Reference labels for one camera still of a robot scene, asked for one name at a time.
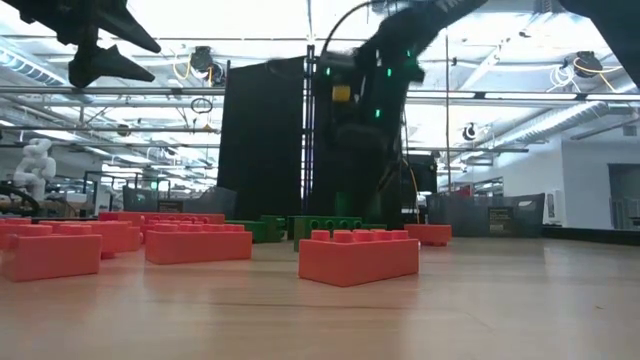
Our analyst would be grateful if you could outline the white wall unit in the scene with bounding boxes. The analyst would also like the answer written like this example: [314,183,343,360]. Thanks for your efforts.
[543,189,564,226]

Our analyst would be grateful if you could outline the yellow cable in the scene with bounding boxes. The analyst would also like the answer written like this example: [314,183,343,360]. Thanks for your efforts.
[404,159,421,224]

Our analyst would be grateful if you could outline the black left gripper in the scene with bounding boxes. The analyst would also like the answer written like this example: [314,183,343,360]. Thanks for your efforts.
[0,0,162,90]

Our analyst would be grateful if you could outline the small green toy brick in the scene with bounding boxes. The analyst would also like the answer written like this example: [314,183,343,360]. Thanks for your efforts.
[260,215,288,244]

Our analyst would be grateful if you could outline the small orange toy brick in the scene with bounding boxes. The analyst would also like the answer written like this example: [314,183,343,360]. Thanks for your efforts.
[0,233,104,284]
[89,222,145,260]

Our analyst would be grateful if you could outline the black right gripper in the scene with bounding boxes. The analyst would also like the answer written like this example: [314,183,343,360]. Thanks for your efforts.
[316,47,427,227]

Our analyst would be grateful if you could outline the grey translucent plastic bin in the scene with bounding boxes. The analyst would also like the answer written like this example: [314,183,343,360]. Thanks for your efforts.
[122,185,237,220]
[426,192,546,239]

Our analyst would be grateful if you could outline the black partition panel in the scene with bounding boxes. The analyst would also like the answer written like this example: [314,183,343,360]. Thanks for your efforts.
[217,44,406,224]

